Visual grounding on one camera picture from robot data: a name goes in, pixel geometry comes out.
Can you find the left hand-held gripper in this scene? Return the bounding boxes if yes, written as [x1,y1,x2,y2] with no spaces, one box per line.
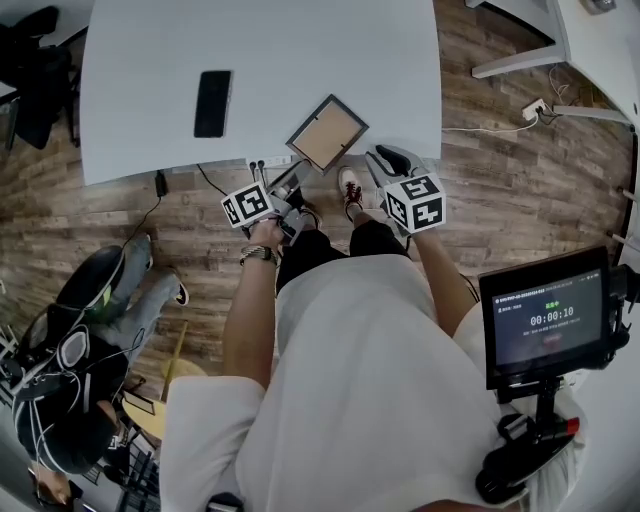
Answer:
[220,160,314,247]

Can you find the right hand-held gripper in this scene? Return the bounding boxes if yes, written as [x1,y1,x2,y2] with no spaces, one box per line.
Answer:
[364,144,447,235]

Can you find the black picture frame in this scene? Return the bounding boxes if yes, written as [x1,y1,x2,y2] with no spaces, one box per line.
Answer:
[284,93,371,177]

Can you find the person's right forearm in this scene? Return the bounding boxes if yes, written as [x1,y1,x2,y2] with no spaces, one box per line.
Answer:
[411,230,480,337]

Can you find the person's left forearm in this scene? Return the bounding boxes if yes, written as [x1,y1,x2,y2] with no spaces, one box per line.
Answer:
[221,246,279,387]

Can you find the person's left hand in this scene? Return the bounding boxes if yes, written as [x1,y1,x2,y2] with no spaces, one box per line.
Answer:
[249,218,284,252]

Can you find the long white power strip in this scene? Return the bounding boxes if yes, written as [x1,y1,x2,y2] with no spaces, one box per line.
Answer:
[245,154,293,174]

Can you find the black trousers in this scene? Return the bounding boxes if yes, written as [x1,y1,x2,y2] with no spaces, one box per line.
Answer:
[275,197,412,297]

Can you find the black smartphone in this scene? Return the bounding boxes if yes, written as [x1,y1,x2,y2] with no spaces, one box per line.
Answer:
[192,69,234,140]

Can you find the black monitor screen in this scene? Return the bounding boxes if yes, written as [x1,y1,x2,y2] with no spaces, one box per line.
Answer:
[477,245,614,392]

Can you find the round wooden stool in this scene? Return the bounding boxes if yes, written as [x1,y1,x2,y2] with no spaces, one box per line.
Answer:
[121,321,209,442]

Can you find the white side table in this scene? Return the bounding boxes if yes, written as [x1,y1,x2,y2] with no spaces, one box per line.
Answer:
[464,0,640,127]

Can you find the white t-shirt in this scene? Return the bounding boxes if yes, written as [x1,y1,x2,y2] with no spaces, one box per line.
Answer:
[158,253,591,512]

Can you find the black office chair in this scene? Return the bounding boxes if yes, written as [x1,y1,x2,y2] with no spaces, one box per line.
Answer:
[0,5,82,152]

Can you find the black metal railing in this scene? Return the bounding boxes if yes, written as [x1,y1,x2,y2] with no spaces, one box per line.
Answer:
[102,433,162,512]

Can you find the black power adapter with cable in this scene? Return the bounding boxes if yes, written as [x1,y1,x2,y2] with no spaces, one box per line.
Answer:
[121,169,169,247]

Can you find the black camera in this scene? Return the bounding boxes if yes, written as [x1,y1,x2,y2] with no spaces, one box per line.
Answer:
[606,264,640,372]

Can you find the black monitor mount rig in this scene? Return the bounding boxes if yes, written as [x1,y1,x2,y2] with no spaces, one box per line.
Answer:
[474,378,582,505]

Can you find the black strap buckle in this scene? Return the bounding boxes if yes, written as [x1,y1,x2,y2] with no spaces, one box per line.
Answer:
[206,491,244,512]

